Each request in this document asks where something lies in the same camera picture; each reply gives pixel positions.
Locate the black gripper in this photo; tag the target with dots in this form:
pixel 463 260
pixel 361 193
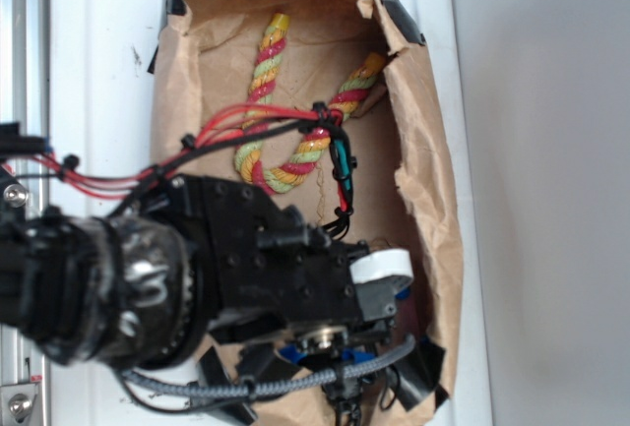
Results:
pixel 264 273

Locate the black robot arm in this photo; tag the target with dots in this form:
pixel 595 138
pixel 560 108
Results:
pixel 183 257

